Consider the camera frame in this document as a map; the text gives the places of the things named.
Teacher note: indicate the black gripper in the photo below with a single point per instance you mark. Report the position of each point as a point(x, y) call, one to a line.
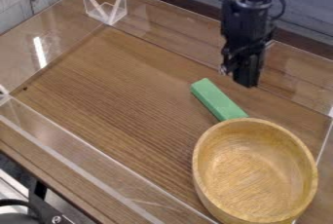
point(246, 29)

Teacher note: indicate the black metal table bracket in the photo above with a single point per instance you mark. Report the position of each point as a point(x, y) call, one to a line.
point(51, 216)

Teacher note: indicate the brown wooden bowl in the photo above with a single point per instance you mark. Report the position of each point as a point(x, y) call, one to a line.
point(254, 172)

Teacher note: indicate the clear acrylic corner bracket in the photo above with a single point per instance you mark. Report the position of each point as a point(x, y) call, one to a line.
point(106, 12)

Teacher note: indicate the clear acrylic tray wall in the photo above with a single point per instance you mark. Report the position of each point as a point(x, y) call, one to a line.
point(111, 193)

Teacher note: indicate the green rectangular block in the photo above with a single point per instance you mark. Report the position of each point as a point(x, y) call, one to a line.
point(216, 100)

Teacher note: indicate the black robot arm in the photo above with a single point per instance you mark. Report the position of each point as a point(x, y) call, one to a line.
point(248, 25)

